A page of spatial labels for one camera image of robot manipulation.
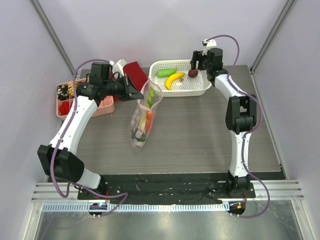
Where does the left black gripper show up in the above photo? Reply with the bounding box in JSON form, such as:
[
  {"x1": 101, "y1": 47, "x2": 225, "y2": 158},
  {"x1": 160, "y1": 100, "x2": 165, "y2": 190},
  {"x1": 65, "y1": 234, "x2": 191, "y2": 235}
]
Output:
[{"x1": 103, "y1": 73, "x2": 144, "y2": 102}]

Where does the toy purple onion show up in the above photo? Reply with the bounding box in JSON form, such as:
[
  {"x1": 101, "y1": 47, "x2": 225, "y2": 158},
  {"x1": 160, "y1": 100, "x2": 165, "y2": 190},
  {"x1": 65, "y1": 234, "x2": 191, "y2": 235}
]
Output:
[{"x1": 188, "y1": 68, "x2": 199, "y2": 78}]

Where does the clear zip top bag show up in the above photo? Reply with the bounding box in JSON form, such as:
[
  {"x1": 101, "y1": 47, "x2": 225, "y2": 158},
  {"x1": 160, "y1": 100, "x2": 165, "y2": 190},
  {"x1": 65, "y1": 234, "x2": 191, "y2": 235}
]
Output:
[{"x1": 130, "y1": 78, "x2": 163, "y2": 153}]

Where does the toy orange carrot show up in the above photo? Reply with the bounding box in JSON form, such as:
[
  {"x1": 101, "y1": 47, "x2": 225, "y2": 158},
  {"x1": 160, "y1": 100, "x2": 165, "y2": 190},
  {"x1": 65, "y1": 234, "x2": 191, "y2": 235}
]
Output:
[{"x1": 145, "y1": 111, "x2": 153, "y2": 134}]

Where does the toy celery leek stalk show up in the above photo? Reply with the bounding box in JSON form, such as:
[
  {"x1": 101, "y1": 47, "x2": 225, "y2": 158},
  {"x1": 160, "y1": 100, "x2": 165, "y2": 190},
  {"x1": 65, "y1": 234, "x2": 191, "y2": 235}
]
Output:
[{"x1": 130, "y1": 88, "x2": 156, "y2": 147}]

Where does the toy dark green avocado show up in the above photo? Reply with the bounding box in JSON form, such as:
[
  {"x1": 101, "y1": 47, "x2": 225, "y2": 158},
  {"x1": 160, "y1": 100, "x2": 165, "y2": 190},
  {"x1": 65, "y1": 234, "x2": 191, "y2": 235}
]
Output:
[{"x1": 137, "y1": 133, "x2": 147, "y2": 142}]

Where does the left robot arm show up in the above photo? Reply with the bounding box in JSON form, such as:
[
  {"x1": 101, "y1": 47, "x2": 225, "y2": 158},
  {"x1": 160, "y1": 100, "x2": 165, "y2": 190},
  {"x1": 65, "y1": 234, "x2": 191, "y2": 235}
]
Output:
[{"x1": 37, "y1": 59, "x2": 144, "y2": 200}]

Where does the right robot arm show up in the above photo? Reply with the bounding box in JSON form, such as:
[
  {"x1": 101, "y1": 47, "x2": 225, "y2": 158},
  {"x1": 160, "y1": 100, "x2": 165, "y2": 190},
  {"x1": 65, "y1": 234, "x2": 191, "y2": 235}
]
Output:
[{"x1": 190, "y1": 47, "x2": 257, "y2": 198}]

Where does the red folded cloth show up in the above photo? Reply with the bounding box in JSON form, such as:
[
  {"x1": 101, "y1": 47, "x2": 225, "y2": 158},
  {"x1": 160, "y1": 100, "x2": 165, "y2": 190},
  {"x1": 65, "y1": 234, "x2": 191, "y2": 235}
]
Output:
[{"x1": 109, "y1": 61, "x2": 148, "y2": 101}]

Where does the white perforated plastic basket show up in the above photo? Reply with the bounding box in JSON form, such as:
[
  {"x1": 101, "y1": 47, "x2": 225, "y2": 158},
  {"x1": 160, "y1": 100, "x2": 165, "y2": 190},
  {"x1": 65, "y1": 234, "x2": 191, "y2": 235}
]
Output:
[{"x1": 149, "y1": 59, "x2": 212, "y2": 97}]

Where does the toy green cucumber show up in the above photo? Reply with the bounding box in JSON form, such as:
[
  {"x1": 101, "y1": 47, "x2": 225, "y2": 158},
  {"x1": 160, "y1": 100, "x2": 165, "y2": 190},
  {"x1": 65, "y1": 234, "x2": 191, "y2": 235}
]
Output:
[{"x1": 156, "y1": 68, "x2": 177, "y2": 78}]

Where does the toy yellow banana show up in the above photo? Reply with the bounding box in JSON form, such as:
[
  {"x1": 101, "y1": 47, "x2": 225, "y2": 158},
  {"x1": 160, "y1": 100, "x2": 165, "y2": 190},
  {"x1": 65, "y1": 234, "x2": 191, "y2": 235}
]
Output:
[{"x1": 164, "y1": 72, "x2": 185, "y2": 91}]

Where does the pink compartment tray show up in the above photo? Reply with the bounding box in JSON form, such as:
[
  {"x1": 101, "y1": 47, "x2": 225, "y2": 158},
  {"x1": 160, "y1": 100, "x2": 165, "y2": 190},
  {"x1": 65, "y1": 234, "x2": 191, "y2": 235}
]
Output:
[{"x1": 56, "y1": 81, "x2": 115, "y2": 120}]

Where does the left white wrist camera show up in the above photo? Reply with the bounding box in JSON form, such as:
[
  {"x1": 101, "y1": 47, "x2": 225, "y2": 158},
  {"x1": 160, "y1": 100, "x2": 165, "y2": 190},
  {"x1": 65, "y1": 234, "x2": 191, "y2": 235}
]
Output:
[{"x1": 109, "y1": 59, "x2": 127, "y2": 77}]

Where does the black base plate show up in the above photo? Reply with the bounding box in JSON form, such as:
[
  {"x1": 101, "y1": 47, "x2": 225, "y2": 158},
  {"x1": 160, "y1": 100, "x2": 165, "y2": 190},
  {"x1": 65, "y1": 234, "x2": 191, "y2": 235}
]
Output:
[{"x1": 77, "y1": 171, "x2": 256, "y2": 206}]

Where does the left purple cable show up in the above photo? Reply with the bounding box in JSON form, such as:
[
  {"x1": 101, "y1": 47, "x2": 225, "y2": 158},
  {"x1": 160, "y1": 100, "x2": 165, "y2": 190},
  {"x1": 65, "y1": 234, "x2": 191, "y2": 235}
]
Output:
[{"x1": 48, "y1": 59, "x2": 129, "y2": 217}]

